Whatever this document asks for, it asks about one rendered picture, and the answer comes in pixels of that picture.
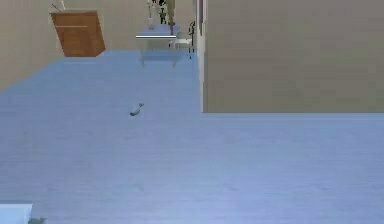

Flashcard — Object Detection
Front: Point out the small grey bottle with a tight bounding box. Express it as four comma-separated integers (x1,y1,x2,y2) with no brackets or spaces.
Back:
129,102,145,117

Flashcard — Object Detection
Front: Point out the white low shelf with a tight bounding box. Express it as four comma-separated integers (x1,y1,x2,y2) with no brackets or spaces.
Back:
168,37,193,50

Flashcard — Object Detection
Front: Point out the black thin stand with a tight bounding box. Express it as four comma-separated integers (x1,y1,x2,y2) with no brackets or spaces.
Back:
188,20,197,60

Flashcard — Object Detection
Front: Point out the clear glass vase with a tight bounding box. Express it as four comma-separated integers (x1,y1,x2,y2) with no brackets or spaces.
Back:
146,0,157,31

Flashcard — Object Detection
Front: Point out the brown wooden cabinet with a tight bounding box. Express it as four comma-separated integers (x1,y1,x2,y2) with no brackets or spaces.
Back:
49,9,107,58

